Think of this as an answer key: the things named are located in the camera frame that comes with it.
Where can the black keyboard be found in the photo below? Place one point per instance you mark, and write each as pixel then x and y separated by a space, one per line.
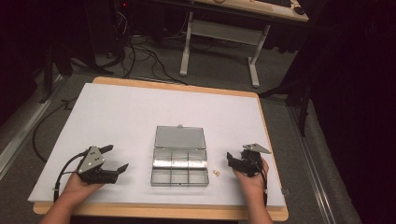
pixel 274 2

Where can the white-legged wooden desk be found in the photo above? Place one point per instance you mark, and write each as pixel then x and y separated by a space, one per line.
pixel 236 18

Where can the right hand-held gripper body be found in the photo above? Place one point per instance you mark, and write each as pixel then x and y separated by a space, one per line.
pixel 251 160

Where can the black metal stand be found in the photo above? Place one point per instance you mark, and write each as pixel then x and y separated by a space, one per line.
pixel 295 96
pixel 62 56

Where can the clear plastic compartment box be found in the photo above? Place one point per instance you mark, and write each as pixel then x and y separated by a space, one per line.
pixel 180 160

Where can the white table mat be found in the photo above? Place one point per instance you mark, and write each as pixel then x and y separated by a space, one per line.
pixel 130 124

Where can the black computer mouse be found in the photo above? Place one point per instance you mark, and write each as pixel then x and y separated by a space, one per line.
pixel 299 10

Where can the person's left hand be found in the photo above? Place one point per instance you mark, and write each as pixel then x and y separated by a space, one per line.
pixel 79 188

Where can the small brass screw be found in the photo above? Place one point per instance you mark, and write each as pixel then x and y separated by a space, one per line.
pixel 216 173

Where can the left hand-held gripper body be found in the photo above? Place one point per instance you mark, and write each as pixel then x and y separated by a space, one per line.
pixel 92 162

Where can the person's right hand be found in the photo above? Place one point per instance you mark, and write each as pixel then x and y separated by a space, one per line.
pixel 256 178

